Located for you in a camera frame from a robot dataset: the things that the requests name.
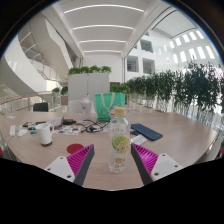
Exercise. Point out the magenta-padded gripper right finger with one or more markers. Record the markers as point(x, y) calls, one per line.
point(150, 161)

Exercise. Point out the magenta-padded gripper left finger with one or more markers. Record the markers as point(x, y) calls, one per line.
point(77, 160)

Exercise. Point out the clear lime-label drink bottle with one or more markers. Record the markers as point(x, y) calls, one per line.
point(119, 133)

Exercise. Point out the flat round red coaster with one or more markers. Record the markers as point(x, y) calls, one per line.
point(74, 148)

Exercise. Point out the white card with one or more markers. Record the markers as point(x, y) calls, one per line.
point(139, 139)

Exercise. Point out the colourful sticker sheet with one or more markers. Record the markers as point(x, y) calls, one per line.
point(68, 130)

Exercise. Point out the black pouch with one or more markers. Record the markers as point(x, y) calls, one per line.
point(68, 121)

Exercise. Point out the white mug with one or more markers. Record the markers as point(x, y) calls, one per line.
point(43, 133)

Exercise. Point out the brown book with paper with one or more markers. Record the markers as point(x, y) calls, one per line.
point(56, 121)

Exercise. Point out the small blue green tube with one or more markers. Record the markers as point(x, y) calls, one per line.
point(32, 131)

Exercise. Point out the white chair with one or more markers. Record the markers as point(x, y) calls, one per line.
point(75, 106)

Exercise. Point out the green tote bag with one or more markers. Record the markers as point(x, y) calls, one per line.
point(103, 110)

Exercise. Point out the dark red phone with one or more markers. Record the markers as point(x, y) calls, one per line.
point(27, 124)

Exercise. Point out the brown planter with plants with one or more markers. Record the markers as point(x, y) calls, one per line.
point(64, 98)

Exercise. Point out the black chair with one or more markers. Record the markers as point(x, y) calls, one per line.
point(40, 107)

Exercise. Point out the white power strip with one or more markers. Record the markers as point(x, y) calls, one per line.
point(12, 130)

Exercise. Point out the white cabinet with plants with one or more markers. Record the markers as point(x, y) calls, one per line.
point(88, 85)

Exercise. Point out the low green shrub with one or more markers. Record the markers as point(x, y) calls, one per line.
point(120, 88)

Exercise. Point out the green hedge row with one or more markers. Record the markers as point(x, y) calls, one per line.
point(186, 90)

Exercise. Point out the ceiling strip lights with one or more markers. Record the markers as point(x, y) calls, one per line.
point(103, 26)

